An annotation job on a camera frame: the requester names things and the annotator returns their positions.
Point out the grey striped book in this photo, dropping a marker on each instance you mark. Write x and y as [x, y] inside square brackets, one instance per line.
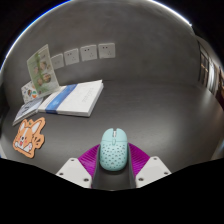
[27, 110]

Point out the mint green perforated computer mouse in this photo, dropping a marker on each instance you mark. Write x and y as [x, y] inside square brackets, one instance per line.
[114, 150]

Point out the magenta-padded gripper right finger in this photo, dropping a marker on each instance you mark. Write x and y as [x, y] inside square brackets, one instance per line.
[151, 170]

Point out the white sticker sheet card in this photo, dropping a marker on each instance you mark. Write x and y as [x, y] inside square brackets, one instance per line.
[27, 91]

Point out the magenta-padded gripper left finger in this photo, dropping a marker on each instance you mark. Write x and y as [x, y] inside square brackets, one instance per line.
[75, 170]

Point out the orange corgi-shaped mouse pad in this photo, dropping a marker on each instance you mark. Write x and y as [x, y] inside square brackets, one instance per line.
[28, 137]

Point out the green food menu sign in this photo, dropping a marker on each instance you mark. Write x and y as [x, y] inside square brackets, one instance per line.
[42, 71]

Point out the white book with blue band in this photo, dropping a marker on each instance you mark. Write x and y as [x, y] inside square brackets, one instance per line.
[78, 99]

